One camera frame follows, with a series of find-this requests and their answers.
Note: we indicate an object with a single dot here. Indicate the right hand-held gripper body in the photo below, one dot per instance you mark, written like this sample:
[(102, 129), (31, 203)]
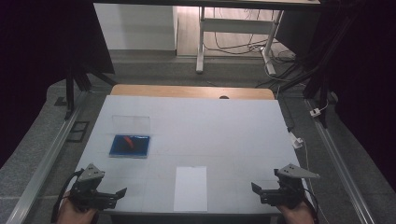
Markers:
[(291, 193)]

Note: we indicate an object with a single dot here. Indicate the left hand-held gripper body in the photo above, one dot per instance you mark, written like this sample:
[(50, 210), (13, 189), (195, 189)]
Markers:
[(85, 193)]

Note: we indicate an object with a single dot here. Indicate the blue case with clear lid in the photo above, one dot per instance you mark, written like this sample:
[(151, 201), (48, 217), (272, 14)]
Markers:
[(141, 149)]

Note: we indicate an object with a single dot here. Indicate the red pen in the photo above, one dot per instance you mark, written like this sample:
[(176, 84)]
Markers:
[(128, 141)]

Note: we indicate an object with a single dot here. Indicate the person's right hand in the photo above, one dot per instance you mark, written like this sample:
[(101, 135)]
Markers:
[(297, 216)]

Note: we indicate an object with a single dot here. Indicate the person's left hand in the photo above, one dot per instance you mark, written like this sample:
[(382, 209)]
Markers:
[(73, 216)]

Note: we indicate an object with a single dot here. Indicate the white plug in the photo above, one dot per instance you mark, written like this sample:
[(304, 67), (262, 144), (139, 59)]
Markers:
[(296, 142)]

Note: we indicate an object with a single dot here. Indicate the white paper sheet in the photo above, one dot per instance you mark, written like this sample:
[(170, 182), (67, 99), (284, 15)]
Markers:
[(190, 189)]

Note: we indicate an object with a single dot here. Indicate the white table mat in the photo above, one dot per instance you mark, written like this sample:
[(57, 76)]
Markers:
[(218, 133)]

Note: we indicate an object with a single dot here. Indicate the white power adapter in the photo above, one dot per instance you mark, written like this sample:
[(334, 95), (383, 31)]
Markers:
[(315, 112)]

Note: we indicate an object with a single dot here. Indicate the black metal stand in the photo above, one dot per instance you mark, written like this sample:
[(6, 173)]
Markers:
[(70, 93), (323, 81)]

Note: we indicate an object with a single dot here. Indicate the wooden table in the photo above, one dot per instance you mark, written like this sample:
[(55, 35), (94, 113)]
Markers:
[(186, 91)]

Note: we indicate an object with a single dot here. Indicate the dark curtain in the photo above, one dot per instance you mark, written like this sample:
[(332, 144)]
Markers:
[(367, 77), (31, 62)]

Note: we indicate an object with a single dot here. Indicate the white cabinet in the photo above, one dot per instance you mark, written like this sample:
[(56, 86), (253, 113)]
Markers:
[(134, 28)]

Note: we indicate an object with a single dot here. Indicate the black floor frame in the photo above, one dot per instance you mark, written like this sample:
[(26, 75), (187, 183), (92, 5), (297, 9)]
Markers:
[(72, 132)]

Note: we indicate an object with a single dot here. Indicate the white desk frame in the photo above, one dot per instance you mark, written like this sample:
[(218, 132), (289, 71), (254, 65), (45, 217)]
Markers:
[(236, 26)]

